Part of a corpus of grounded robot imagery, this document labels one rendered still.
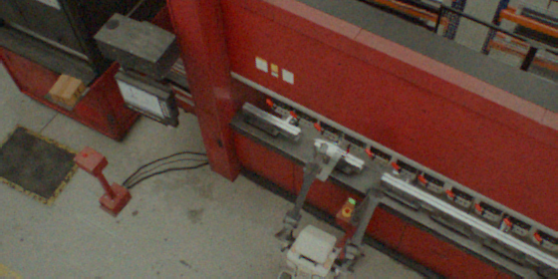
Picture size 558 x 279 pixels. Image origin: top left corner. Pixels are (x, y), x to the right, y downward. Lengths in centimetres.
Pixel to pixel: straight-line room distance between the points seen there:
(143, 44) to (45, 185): 238
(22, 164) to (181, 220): 171
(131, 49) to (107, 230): 209
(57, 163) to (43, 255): 92
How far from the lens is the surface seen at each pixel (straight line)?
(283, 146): 447
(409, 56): 318
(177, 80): 452
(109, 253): 528
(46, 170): 586
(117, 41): 387
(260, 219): 515
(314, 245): 358
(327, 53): 345
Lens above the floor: 468
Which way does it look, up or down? 56 degrees down
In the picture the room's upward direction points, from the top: 3 degrees counter-clockwise
